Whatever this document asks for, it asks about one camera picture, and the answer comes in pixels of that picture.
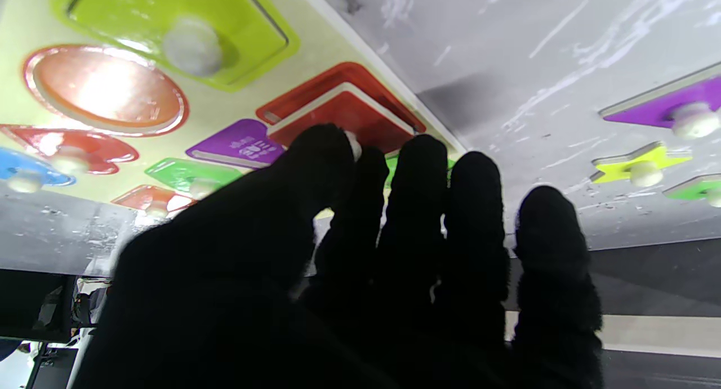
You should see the orange-red rectangle puzzle piece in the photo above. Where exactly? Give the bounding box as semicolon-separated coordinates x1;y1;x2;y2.
112;185;195;218

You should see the yellow star puzzle piece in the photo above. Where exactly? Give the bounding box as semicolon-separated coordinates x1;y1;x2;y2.
590;141;692;188

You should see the green trapezoid puzzle piece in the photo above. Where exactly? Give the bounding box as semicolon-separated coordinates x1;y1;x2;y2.
664;174;721;208

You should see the red heart puzzle piece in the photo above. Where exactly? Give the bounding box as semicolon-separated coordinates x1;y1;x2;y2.
0;124;140;176

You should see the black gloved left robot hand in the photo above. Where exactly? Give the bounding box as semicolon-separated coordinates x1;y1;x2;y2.
70;123;606;389

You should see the red square puzzle piece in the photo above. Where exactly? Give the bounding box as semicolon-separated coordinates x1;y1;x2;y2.
268;84;420;153

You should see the green hexagon puzzle piece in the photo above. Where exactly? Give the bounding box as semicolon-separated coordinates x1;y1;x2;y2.
145;157;244;199

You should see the yellow wooden shape puzzle board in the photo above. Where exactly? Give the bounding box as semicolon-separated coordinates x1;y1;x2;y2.
0;0;468;221

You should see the yellow pentagon puzzle piece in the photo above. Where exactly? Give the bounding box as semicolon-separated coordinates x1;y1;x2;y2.
54;0;299;91

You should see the purple triangle puzzle piece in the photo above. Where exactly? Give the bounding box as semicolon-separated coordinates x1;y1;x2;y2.
600;77;721;141

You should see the blue semicircle puzzle piece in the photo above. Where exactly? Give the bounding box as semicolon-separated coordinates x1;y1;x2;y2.
0;147;77;194

